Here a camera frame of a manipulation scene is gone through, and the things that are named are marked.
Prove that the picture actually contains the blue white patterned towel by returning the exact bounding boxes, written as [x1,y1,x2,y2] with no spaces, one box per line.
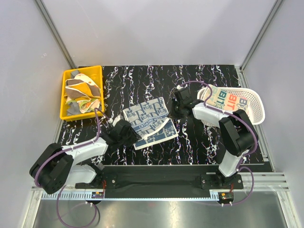
[123,97,178,150]

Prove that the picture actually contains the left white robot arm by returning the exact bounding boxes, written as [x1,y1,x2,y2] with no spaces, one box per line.
[29,119,141,194]

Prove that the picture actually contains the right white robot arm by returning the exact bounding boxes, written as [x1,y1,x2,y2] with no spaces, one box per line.
[169,88,258,188]

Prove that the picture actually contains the folded colourful lettered towel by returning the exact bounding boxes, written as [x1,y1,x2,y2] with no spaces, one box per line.
[202,85,250,114]

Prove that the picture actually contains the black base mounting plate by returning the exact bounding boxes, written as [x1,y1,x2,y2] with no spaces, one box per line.
[76,165,244,200]

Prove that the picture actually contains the pile of orange grey cloths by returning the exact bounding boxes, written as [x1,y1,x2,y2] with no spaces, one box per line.
[64,70,102,116]

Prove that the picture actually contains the white plastic basket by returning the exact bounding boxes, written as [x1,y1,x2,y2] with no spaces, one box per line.
[193,87,265,127]

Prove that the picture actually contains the aluminium frame rail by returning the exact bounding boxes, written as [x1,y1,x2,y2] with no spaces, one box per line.
[32,172,289,192]

